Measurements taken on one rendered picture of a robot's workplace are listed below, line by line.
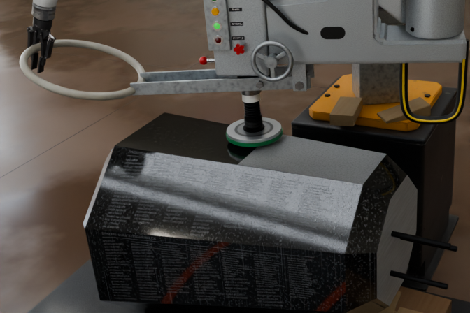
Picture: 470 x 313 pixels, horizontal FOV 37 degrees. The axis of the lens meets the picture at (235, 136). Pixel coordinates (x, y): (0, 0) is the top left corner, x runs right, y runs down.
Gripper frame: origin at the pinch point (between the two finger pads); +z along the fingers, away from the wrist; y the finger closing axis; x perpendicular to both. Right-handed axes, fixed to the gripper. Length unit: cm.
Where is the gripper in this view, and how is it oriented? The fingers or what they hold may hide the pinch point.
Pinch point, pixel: (38, 63)
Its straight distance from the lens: 300.3
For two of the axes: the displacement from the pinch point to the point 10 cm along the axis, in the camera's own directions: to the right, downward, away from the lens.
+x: 4.6, -3.4, 8.2
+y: 8.6, 4.1, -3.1
